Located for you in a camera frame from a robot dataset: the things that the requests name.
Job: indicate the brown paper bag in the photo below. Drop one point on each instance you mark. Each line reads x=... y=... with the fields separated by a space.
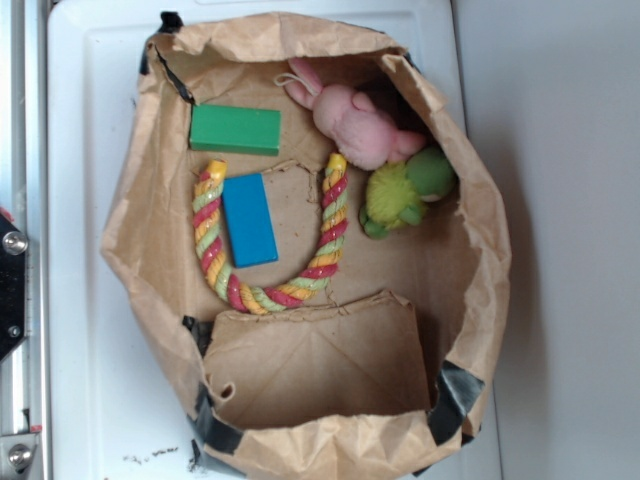
x=348 y=358

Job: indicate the blue wooden block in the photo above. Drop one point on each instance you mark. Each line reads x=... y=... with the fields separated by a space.
x=249 y=221

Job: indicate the green plush turtle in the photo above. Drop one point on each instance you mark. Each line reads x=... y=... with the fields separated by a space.
x=398 y=194

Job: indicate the pink plush bunny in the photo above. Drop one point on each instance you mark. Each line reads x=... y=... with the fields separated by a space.
x=365 y=135

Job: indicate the green wooden block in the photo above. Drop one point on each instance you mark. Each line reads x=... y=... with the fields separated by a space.
x=233 y=129

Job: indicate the black mounting bracket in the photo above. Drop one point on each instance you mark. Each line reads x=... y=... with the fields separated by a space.
x=14 y=246

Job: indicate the aluminium frame rail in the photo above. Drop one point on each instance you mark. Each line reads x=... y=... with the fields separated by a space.
x=26 y=445

